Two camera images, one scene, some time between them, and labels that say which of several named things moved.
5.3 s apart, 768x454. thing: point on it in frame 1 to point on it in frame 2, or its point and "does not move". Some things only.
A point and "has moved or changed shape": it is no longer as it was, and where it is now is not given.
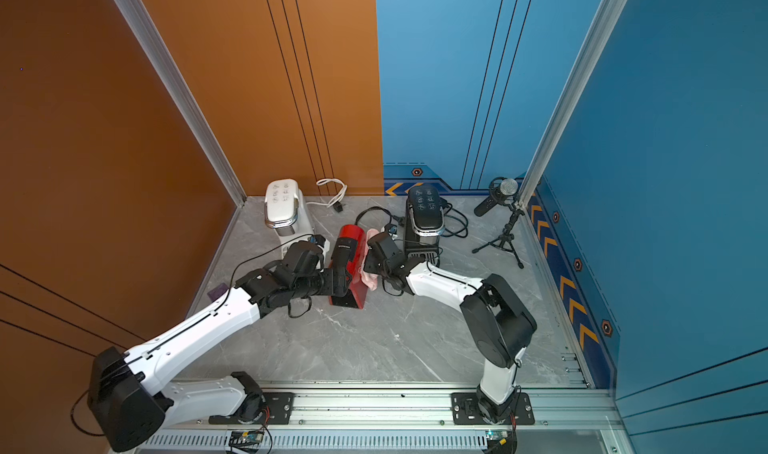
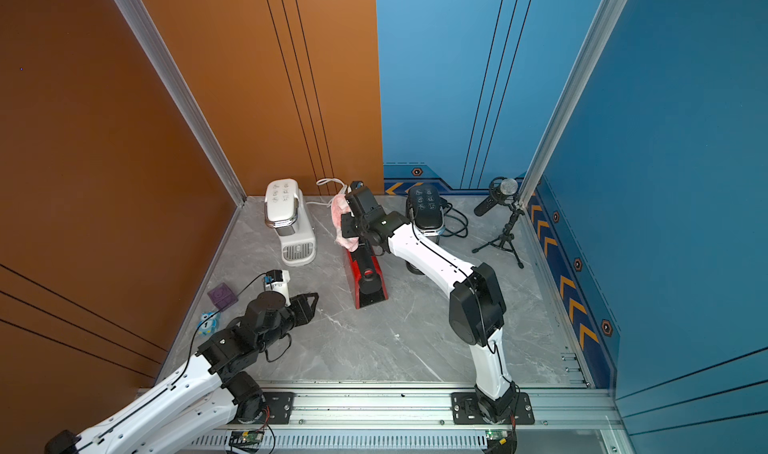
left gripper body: [317, 285] to [286, 325]
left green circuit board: [245, 438] does not move
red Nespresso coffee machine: [357, 252] has moved or changed shape
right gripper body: [372, 266] to [353, 228]
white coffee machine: [286, 212] does not move
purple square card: [217, 291] does not move
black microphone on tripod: [502, 191] does not move
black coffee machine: [424, 226] does not move
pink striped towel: [369, 281] to [340, 205]
